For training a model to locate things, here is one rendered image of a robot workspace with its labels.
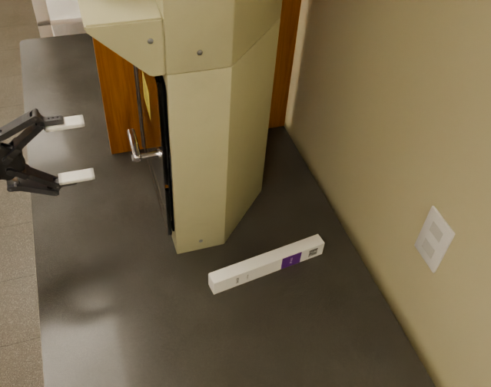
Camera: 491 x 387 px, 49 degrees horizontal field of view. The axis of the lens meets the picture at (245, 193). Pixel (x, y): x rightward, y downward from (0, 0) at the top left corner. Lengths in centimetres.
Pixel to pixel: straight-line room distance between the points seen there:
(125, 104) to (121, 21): 56
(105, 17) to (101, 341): 61
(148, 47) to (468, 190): 56
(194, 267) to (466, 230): 57
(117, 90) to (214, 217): 41
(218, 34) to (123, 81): 50
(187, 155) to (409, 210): 44
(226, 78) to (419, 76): 34
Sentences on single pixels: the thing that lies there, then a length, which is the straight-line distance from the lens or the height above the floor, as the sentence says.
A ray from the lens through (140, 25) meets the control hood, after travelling 84.
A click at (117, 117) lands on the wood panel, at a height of 106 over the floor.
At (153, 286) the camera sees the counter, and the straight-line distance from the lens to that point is 118.
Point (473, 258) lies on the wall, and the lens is 97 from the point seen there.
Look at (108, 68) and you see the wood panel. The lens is 131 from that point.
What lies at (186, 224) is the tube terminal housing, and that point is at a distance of 115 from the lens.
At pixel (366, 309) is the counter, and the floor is 94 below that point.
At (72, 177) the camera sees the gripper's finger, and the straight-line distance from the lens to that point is 114.
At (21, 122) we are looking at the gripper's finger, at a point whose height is 129.
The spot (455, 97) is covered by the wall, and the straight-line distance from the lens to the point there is 94.
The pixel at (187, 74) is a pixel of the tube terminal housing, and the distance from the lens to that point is 90.
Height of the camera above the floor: 191
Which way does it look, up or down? 46 degrees down
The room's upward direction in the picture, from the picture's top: 5 degrees clockwise
